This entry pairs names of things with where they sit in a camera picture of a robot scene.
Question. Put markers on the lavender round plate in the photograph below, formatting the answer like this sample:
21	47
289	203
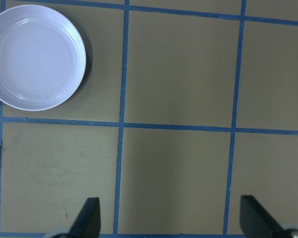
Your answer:
37	57

